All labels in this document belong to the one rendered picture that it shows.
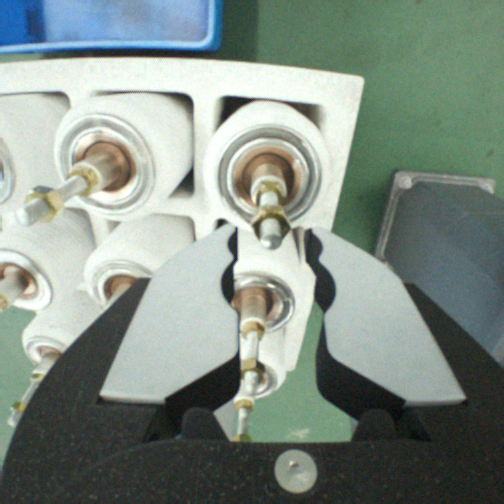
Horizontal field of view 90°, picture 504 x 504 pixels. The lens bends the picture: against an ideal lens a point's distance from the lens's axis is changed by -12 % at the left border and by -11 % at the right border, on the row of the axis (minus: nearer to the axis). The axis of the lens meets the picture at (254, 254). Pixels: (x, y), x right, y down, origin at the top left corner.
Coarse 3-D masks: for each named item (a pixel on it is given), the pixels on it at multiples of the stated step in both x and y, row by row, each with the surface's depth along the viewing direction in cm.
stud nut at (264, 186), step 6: (258, 186) 17; (264, 186) 16; (270, 186) 16; (276, 186) 16; (258, 192) 16; (264, 192) 16; (276, 192) 16; (282, 192) 17; (258, 198) 17; (282, 198) 17; (258, 204) 17; (282, 204) 17
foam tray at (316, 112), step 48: (0, 96) 25; (96, 96) 25; (192, 96) 23; (240, 96) 33; (288, 96) 23; (336, 96) 23; (336, 144) 25; (192, 192) 30; (336, 192) 28; (96, 240) 31; (288, 336) 38
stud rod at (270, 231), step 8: (272, 192) 16; (264, 200) 15; (272, 200) 15; (264, 224) 13; (272, 224) 13; (280, 224) 13; (264, 232) 12; (272, 232) 12; (280, 232) 12; (264, 240) 12; (272, 240) 12; (280, 240) 12; (272, 248) 12
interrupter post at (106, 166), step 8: (104, 152) 19; (88, 160) 17; (96, 160) 17; (104, 160) 18; (112, 160) 19; (96, 168) 17; (104, 168) 18; (112, 168) 19; (120, 168) 20; (96, 176) 17; (104, 176) 18; (112, 176) 19; (104, 184) 18; (96, 192) 18
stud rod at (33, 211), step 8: (64, 184) 15; (72, 184) 15; (80, 184) 16; (64, 192) 15; (72, 192) 15; (32, 200) 13; (40, 200) 13; (64, 200) 15; (24, 208) 12; (32, 208) 12; (40, 208) 13; (16, 216) 12; (24, 216) 12; (32, 216) 12; (40, 216) 13; (24, 224) 12; (32, 224) 13
